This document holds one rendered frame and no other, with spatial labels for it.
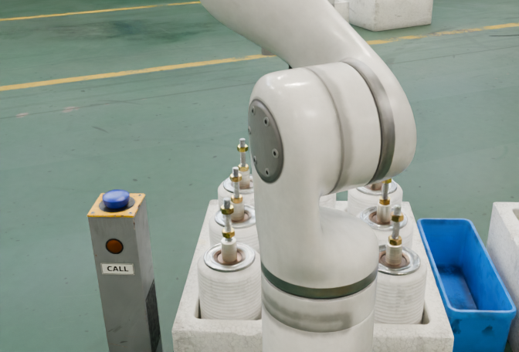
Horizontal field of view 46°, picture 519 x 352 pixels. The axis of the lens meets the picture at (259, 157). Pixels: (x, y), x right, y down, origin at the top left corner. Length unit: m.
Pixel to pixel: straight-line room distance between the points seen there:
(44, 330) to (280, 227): 0.86
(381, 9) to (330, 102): 3.07
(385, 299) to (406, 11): 2.79
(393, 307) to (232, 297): 0.23
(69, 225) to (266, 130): 1.19
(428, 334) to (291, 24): 0.53
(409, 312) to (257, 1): 0.54
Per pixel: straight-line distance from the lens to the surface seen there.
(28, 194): 1.75
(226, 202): 0.85
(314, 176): 0.39
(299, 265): 0.43
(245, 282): 0.87
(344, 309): 0.46
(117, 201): 0.91
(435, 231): 1.30
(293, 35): 0.49
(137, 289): 0.97
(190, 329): 0.89
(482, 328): 1.08
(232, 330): 0.88
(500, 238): 1.21
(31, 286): 1.37
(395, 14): 3.51
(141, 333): 1.02
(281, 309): 0.47
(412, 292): 0.89
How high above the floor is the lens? 0.74
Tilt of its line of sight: 24 degrees down
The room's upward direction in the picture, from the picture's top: 1 degrees counter-clockwise
